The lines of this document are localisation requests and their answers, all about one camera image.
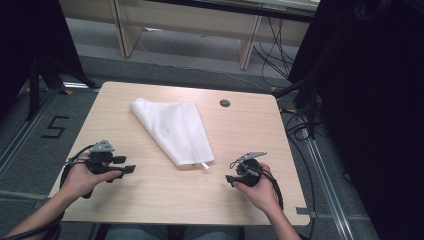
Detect person's right hand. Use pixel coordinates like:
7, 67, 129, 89
233, 162, 282, 215

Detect black metal stand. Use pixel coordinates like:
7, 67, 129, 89
272, 74, 323, 141
25, 54, 99, 122

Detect white mesh laundry bag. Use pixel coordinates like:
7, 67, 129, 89
129, 97, 216, 170

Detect person's left hand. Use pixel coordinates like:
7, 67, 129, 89
61, 151, 123, 201

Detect metal floor rail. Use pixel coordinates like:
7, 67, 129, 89
0, 89, 59, 179
301, 128, 356, 240

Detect person's legs in jeans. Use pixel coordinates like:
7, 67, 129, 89
103, 224, 242, 240

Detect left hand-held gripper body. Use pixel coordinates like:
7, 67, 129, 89
87, 139, 116, 175

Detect black curtain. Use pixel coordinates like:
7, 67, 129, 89
287, 0, 424, 240
0, 0, 86, 121

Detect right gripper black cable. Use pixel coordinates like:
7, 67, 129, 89
256, 168, 285, 212

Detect black floor cables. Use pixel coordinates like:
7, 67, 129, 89
279, 106, 319, 240

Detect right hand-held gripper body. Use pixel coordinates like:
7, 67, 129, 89
234, 151, 268, 188

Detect grey tape strip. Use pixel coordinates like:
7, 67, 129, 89
295, 206, 317, 220

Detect hanging black cable bundle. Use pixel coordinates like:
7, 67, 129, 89
252, 15, 299, 88

